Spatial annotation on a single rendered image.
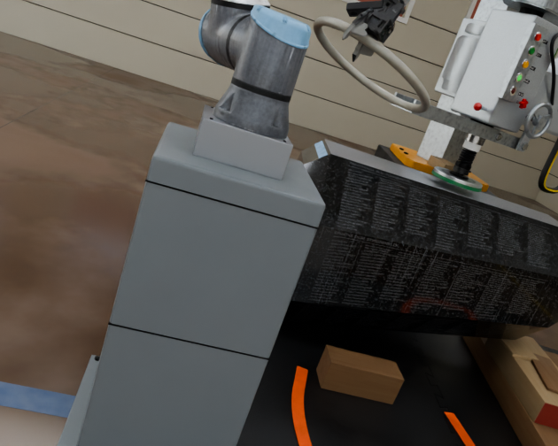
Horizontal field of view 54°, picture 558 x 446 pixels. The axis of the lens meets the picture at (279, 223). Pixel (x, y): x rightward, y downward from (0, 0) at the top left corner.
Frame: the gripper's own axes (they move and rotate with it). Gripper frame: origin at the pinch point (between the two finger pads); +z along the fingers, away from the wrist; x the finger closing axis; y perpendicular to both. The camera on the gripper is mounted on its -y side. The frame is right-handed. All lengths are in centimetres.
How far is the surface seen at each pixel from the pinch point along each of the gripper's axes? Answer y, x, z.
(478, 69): 20, 66, -39
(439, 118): 23, 51, -11
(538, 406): 115, 89, 53
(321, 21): -15.1, 4.2, -4.9
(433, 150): 4, 156, -20
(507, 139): 43, 85, -27
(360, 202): 18, 52, 32
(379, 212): 26, 55, 31
